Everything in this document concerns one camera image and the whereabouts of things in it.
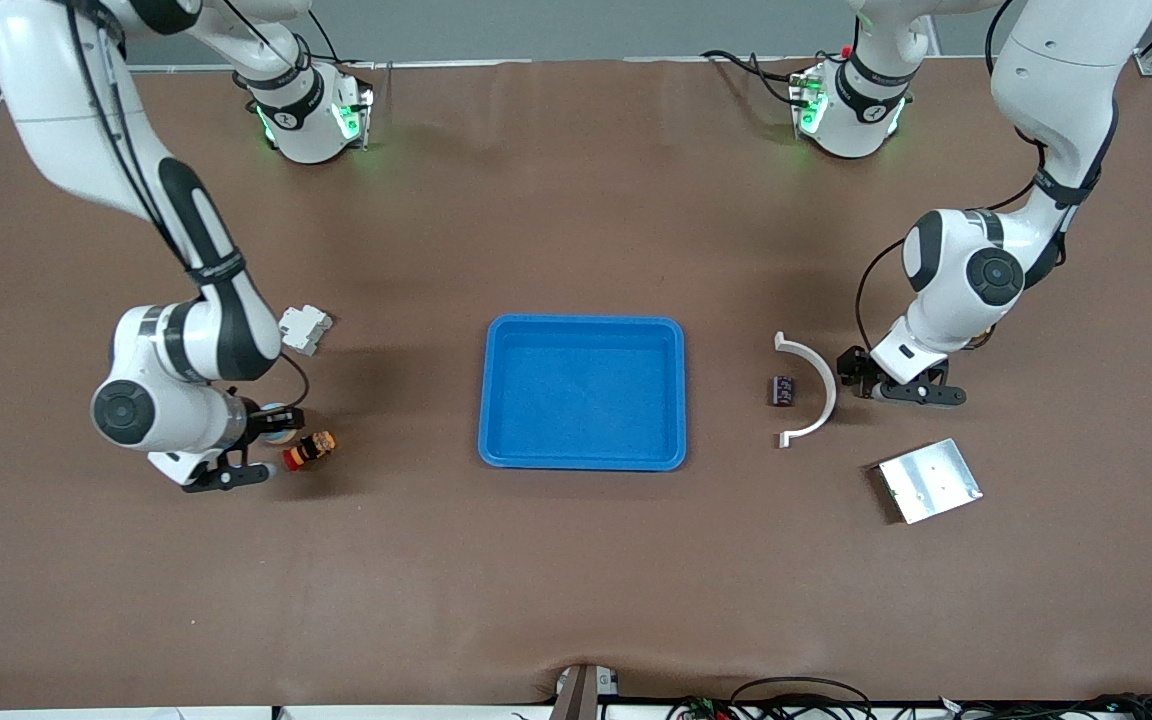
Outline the grey table edge clamp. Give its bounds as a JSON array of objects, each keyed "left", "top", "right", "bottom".
[{"left": 551, "top": 663, "right": 622, "bottom": 720}]

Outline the black arm base cable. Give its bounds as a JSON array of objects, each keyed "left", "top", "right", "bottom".
[
  {"left": 306, "top": 10, "right": 377, "bottom": 71},
  {"left": 701, "top": 48, "right": 807, "bottom": 109}
]

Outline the brown table mat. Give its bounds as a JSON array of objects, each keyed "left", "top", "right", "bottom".
[{"left": 0, "top": 55, "right": 1152, "bottom": 711}]

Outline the black left arm base cable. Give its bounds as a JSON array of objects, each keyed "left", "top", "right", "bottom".
[{"left": 701, "top": 48, "right": 807, "bottom": 109}]

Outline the white circuit breaker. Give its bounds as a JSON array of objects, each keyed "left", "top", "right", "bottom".
[{"left": 279, "top": 304, "right": 334, "bottom": 357}]

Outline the silver metal plate module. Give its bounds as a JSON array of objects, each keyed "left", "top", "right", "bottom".
[{"left": 877, "top": 438, "right": 984, "bottom": 525}]

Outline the white curved plastic clamp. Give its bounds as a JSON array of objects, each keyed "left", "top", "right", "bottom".
[{"left": 773, "top": 331, "right": 838, "bottom": 449}]

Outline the black right arm base cable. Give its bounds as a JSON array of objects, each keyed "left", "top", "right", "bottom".
[{"left": 306, "top": 10, "right": 377, "bottom": 71}]

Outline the red emergency stop orange base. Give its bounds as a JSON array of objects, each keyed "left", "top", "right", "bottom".
[{"left": 282, "top": 431, "right": 339, "bottom": 472}]

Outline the blue bell tan button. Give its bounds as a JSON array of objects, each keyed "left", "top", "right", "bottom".
[{"left": 258, "top": 402, "right": 295, "bottom": 447}]

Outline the blue plastic tray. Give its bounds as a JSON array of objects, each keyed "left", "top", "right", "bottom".
[{"left": 477, "top": 314, "right": 688, "bottom": 472}]

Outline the black cable bundle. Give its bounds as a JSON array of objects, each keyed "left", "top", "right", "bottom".
[{"left": 666, "top": 676, "right": 1152, "bottom": 720}]

